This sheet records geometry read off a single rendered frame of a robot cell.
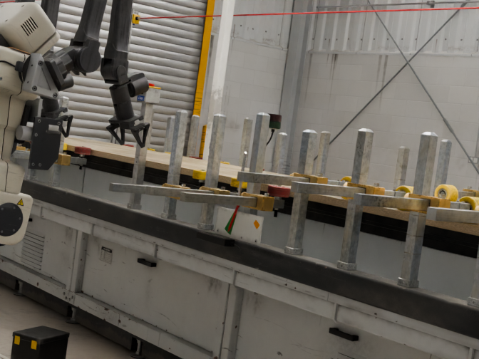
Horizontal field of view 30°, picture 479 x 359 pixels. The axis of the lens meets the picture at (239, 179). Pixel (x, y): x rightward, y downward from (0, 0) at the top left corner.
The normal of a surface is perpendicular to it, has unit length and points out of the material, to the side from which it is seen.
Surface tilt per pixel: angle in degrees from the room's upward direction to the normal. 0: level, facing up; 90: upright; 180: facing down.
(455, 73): 90
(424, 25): 90
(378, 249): 90
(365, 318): 90
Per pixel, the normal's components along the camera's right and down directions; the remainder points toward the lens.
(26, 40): 0.69, 0.13
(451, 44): -0.77, -0.07
